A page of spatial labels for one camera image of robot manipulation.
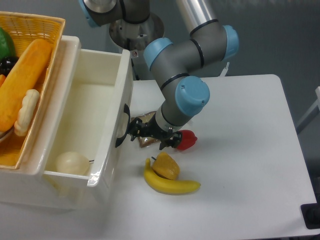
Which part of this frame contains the yellow wicker basket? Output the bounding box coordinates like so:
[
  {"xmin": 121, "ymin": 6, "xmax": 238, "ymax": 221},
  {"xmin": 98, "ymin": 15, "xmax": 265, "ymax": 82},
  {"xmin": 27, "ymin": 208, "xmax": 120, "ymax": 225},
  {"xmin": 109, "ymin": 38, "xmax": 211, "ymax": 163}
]
[{"xmin": 0, "ymin": 11, "xmax": 66, "ymax": 170}]

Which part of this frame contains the black grapes toy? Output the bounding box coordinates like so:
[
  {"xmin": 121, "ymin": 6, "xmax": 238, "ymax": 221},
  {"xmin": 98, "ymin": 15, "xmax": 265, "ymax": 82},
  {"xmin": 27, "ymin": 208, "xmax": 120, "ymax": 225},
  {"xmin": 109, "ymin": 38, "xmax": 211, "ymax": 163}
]
[{"xmin": 0, "ymin": 56, "xmax": 19, "ymax": 77}]

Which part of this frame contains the yellow banana toy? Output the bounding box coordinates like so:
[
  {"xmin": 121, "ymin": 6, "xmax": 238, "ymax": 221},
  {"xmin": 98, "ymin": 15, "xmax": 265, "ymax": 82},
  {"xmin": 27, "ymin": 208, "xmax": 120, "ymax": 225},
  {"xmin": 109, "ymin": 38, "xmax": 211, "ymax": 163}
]
[{"xmin": 143, "ymin": 158, "xmax": 201, "ymax": 195}]

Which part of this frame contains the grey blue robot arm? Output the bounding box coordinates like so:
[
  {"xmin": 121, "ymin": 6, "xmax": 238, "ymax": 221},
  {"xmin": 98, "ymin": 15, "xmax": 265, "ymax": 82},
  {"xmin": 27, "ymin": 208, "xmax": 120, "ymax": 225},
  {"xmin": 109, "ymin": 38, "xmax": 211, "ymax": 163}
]
[{"xmin": 79, "ymin": 0, "xmax": 239, "ymax": 149}]

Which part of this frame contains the black device at edge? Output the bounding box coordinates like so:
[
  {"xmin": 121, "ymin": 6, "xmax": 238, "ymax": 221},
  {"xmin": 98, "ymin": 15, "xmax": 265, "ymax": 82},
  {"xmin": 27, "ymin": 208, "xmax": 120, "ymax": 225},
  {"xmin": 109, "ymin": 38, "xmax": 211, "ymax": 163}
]
[{"xmin": 300, "ymin": 203, "xmax": 320, "ymax": 230}]

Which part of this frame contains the white pear toy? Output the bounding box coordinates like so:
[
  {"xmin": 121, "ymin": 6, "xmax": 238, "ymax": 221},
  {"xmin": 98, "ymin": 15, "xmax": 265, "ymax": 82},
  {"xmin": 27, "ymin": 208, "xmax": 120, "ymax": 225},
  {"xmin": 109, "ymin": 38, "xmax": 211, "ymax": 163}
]
[{"xmin": 54, "ymin": 151, "xmax": 94, "ymax": 176}]

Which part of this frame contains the bagged brown bread slice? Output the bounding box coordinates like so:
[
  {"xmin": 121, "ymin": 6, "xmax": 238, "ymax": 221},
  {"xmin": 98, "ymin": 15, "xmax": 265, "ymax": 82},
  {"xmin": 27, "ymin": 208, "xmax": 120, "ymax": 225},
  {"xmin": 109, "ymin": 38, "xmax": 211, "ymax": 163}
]
[{"xmin": 136, "ymin": 111, "xmax": 159, "ymax": 148}]

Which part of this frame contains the yellow bell pepper toy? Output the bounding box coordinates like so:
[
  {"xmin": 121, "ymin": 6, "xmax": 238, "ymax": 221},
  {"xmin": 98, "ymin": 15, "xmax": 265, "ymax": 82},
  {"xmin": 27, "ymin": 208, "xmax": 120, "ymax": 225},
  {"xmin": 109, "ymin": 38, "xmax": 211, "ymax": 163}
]
[{"xmin": 151, "ymin": 151, "xmax": 180, "ymax": 180}]

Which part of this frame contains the white frame at right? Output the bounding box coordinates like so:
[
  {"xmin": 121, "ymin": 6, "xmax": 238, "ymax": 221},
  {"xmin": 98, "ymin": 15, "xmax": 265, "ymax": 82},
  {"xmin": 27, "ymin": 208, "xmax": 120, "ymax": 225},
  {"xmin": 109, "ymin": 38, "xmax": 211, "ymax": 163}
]
[{"xmin": 295, "ymin": 86, "xmax": 320, "ymax": 135}]

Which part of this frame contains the red bell pepper toy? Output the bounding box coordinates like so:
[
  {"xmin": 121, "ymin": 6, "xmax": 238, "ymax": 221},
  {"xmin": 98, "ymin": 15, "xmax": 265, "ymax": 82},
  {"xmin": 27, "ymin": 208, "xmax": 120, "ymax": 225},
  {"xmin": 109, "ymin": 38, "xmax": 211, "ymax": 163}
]
[{"xmin": 176, "ymin": 129, "xmax": 198, "ymax": 151}]

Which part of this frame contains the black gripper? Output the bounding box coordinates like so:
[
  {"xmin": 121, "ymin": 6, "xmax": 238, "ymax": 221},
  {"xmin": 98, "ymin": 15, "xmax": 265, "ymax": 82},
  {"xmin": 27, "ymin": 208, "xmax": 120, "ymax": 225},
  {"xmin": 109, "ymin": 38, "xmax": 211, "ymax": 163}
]
[{"xmin": 127, "ymin": 117, "xmax": 183, "ymax": 150}]

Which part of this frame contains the orange baguette loaf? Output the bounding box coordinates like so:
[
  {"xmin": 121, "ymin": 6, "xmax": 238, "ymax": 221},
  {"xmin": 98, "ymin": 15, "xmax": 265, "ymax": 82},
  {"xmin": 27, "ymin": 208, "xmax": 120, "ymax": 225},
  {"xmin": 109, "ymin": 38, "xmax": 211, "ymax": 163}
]
[{"xmin": 0, "ymin": 38, "xmax": 52, "ymax": 132}]

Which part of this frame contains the cream wooden bread toy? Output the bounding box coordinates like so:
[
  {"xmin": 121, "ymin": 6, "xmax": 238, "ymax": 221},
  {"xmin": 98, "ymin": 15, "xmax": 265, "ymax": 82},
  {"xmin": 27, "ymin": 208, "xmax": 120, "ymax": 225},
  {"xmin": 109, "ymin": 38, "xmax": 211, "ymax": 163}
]
[{"xmin": 14, "ymin": 89, "xmax": 40, "ymax": 137}]

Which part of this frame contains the green pepper toy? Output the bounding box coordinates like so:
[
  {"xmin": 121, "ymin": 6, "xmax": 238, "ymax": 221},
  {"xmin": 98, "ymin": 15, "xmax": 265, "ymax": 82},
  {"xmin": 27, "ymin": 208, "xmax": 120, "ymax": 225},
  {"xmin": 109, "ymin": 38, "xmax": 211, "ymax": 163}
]
[{"xmin": 0, "ymin": 27, "xmax": 17, "ymax": 60}]

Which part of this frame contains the white drawer cabinet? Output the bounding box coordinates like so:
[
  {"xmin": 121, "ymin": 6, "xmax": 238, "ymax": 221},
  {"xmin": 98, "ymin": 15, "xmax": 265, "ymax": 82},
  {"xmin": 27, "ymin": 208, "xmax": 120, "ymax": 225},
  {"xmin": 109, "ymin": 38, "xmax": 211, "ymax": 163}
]
[{"xmin": 0, "ymin": 35, "xmax": 118, "ymax": 210}]

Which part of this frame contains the white top drawer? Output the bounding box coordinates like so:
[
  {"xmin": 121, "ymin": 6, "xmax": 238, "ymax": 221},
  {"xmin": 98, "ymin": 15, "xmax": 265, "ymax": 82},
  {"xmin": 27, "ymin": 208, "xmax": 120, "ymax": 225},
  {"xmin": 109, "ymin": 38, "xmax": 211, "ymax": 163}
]
[{"xmin": 44, "ymin": 49, "xmax": 133, "ymax": 188}]

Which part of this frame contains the white plastic fork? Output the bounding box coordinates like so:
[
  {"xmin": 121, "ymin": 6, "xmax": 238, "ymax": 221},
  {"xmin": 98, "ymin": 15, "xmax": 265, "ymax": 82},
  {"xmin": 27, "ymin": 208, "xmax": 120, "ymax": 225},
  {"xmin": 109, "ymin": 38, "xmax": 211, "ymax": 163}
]
[{"xmin": 219, "ymin": 61, "xmax": 230, "ymax": 77}]

